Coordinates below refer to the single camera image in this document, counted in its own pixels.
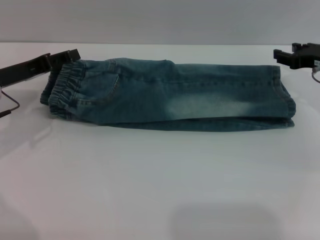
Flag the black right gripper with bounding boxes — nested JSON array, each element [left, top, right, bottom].
[[273, 42, 320, 70]]

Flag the blue denim shorts with embroidery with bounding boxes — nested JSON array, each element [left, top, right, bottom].
[[39, 57, 298, 132]]

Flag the thin black left gripper cable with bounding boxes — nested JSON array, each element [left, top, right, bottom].
[[0, 91, 20, 119]]

